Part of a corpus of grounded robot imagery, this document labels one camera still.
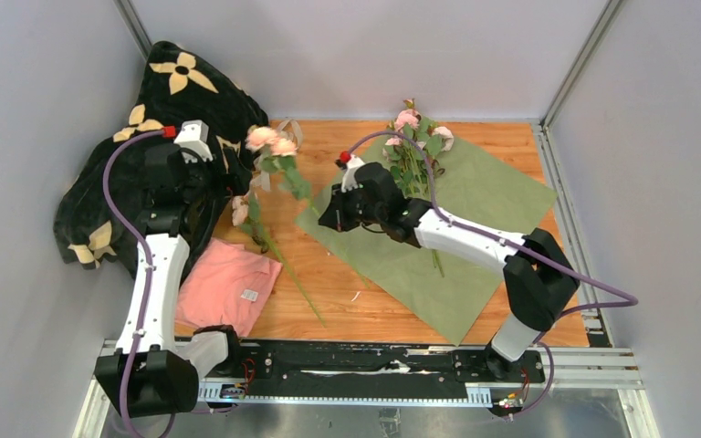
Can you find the beige ribbon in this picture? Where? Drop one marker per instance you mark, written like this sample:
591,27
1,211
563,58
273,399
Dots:
274,148

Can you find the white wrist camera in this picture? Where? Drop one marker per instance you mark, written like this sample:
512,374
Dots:
192,142
350,164

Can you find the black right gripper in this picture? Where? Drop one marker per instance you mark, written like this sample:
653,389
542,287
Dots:
335,215

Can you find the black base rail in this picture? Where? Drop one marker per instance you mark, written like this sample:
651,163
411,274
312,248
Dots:
378,374

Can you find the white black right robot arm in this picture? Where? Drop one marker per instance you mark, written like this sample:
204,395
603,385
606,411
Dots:
538,276

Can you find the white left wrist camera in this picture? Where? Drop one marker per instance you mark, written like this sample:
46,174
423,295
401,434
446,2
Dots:
192,142

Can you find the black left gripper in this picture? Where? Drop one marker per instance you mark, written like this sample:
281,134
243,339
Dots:
234,183

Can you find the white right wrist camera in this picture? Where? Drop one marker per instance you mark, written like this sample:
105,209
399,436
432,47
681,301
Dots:
350,164

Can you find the green and tan wrapping paper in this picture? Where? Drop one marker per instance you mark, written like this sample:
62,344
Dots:
449,281

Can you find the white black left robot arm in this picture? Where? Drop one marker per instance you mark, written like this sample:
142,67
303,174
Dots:
157,290

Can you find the pink folded cloth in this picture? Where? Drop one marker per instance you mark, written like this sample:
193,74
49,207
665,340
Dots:
228,285

